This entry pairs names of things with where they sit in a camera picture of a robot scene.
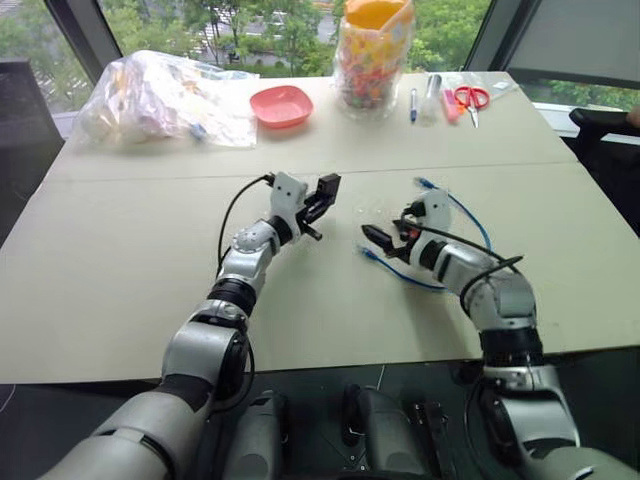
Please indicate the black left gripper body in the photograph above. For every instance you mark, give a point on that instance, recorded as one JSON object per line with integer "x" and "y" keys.
{"x": 314, "y": 207}

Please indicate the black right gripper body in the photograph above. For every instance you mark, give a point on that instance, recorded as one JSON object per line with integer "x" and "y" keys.
{"x": 407, "y": 240}

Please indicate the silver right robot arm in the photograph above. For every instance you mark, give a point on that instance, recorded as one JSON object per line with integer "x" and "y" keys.
{"x": 505, "y": 300}

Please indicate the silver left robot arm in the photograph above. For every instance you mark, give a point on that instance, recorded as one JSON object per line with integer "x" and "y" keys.
{"x": 200, "y": 345}

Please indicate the pink plastic bowl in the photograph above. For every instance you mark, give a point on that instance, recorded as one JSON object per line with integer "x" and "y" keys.
{"x": 281, "y": 106}

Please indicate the blue pen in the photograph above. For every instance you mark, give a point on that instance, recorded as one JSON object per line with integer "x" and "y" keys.
{"x": 413, "y": 105}

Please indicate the clear jar of colourful candies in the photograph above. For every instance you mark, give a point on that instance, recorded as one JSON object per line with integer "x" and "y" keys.
{"x": 372, "y": 65}

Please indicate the pink highlighter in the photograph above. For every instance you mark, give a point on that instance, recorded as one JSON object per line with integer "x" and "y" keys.
{"x": 450, "y": 106}

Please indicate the clear plastic tube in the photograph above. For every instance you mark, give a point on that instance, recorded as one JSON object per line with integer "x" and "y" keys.
{"x": 431, "y": 97}

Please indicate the grey rounded robot leg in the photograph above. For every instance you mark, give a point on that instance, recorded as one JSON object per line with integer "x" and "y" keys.
{"x": 260, "y": 440}
{"x": 385, "y": 435}

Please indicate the clear plastic bag of items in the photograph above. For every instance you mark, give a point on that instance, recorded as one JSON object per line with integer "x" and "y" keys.
{"x": 160, "y": 100}

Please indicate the black office chair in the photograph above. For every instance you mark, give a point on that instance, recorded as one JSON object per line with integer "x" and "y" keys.
{"x": 607, "y": 145}

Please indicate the grey roller blind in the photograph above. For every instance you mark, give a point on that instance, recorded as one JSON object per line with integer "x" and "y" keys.
{"x": 580, "y": 35}

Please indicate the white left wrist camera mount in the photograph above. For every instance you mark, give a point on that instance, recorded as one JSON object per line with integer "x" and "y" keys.
{"x": 287, "y": 196}

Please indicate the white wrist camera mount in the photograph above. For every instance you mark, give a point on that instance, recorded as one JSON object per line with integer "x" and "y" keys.
{"x": 287, "y": 196}
{"x": 436, "y": 206}

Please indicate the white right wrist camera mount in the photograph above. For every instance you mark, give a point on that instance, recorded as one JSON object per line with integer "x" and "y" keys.
{"x": 436, "y": 206}

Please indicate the dark window frame post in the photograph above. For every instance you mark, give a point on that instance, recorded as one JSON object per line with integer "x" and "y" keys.
{"x": 82, "y": 35}
{"x": 500, "y": 30}

